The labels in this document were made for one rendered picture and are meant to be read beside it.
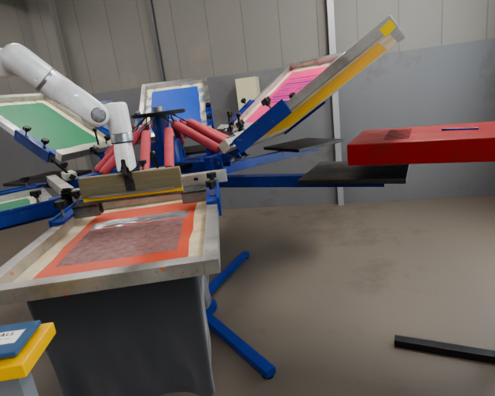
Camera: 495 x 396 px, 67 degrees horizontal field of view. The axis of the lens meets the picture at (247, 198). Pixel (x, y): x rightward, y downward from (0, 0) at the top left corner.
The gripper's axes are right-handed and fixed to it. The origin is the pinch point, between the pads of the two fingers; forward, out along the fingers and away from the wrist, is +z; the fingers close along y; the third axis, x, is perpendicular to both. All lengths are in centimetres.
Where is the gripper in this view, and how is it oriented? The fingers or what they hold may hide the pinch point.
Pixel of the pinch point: (131, 184)
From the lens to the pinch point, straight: 139.7
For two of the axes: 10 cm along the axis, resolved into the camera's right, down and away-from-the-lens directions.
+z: 1.1, 9.6, 2.6
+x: 9.9, -1.3, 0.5
